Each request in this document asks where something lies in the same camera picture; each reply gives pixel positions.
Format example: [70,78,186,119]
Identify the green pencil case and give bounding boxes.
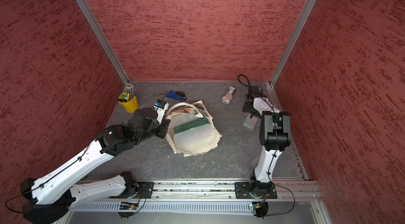
[174,118,209,134]

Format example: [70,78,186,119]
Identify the blue black stapler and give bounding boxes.
[165,91,187,101]

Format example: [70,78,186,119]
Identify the clear ribbed pencil case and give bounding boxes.
[173,124,216,154]

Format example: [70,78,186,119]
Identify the yellow pen cup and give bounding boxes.
[118,84,139,113]

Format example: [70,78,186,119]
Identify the flag pattern can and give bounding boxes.
[221,86,236,104]

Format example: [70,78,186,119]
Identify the floral canvas tote bag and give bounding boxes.
[165,100,221,157]

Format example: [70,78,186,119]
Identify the left corner aluminium post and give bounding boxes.
[75,0,130,85]

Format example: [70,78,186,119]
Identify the right corner aluminium post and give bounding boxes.
[270,0,317,88]

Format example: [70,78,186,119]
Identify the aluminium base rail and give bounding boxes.
[60,179,331,224]

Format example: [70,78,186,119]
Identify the corner aluminium post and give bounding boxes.
[270,0,317,88]
[75,0,130,85]

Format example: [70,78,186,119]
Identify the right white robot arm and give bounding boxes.
[243,93,292,190]

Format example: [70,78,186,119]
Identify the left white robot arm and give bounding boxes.
[20,105,170,224]

